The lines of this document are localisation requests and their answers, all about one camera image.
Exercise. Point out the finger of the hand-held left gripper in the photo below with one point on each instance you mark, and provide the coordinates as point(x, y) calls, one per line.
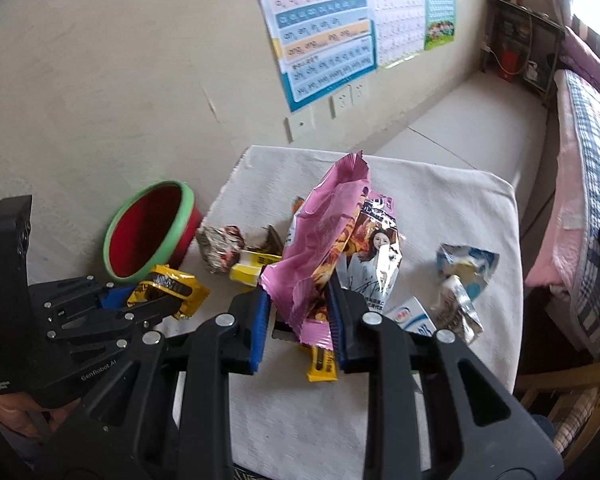
point(114, 298)
point(145, 316)

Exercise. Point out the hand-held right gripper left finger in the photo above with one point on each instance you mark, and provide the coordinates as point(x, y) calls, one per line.
point(259, 332)

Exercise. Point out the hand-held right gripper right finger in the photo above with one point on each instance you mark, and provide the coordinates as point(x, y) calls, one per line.
point(338, 325)

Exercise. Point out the glossy yellow black snack wrapper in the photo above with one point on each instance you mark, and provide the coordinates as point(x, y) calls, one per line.
point(182, 282)

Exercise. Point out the pale yellow snack packet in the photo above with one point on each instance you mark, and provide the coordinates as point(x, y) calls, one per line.
point(247, 270)

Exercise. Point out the red bucket with green rim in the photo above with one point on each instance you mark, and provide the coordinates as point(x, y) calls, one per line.
point(145, 230)

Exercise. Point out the pink snack bag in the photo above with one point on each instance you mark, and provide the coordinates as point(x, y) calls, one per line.
point(320, 220)

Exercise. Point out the person's left hand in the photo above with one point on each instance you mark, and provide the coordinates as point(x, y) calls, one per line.
point(17, 410)

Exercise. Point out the yellow orange candy wrapper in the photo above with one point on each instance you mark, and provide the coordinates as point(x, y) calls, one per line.
point(322, 367)

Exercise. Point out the blue white milk carton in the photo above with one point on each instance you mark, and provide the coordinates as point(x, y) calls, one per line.
point(412, 315)

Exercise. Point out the portrait print snack bag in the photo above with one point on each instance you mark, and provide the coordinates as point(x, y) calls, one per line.
point(375, 255)

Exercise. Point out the dark brown snack wrapper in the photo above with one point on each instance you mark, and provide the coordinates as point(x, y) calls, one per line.
point(270, 240)

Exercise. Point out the crumpled brown snack wrapper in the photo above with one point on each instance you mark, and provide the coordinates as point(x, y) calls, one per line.
point(220, 247)

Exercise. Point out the orange white snack wrapper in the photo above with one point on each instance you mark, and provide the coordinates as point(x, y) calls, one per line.
point(294, 225)

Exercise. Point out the crumpled silver wrapper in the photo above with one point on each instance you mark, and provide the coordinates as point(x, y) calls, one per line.
point(455, 310)

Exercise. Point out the crumpled blue white wrapper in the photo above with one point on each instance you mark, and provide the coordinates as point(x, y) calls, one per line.
point(472, 260)

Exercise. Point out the white table cloth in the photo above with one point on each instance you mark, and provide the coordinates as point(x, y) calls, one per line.
point(430, 200)

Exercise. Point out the pink bed sheet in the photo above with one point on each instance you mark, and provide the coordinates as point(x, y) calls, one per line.
point(560, 230)

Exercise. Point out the wooden chair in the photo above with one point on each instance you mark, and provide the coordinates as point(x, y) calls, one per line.
point(570, 400)

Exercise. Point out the red box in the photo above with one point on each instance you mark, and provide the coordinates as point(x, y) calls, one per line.
point(508, 65)

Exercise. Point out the dark wooden cabinet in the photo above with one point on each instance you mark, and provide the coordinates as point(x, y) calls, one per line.
point(522, 35)

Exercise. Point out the purple pillow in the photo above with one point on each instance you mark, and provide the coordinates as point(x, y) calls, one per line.
point(587, 60)

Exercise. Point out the white wall switch plate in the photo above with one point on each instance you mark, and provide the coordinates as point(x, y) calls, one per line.
point(300, 125)

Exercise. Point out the white double wall socket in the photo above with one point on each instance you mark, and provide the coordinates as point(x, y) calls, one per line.
point(349, 99)

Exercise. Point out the colourful striped wall poster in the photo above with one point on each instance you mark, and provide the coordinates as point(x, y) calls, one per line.
point(320, 35)

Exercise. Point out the white grid wall poster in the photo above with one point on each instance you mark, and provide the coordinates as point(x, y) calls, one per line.
point(397, 10)

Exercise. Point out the blue bordered wall poster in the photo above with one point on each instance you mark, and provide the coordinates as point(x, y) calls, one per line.
point(439, 0)

